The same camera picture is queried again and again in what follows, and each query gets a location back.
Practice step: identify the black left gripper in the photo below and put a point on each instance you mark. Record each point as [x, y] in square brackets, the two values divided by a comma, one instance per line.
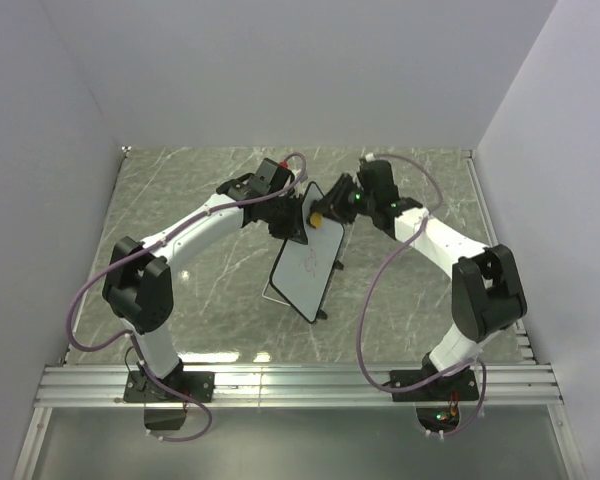
[296, 232]

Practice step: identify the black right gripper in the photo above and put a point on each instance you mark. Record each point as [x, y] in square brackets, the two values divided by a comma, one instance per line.
[332, 202]

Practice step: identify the yellow bone-shaped eraser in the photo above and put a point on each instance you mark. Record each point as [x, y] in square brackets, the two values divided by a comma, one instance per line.
[315, 220]

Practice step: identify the small whiteboard with black frame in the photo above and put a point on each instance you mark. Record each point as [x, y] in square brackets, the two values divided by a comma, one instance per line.
[301, 273]

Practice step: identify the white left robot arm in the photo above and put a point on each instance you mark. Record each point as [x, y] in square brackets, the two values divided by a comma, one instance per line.
[138, 286]

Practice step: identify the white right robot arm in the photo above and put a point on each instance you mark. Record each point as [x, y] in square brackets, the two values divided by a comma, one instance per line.
[487, 293]

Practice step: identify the wire whiteboard stand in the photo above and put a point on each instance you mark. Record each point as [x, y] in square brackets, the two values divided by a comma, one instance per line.
[270, 294]

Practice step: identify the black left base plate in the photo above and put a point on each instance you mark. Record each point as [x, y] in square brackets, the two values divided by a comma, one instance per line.
[141, 389]

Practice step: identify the aluminium right edge rail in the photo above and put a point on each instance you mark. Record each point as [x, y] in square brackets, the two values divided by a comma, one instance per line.
[518, 329]

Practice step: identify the aluminium mounting rail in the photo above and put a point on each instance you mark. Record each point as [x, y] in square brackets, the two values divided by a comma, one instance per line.
[284, 386]

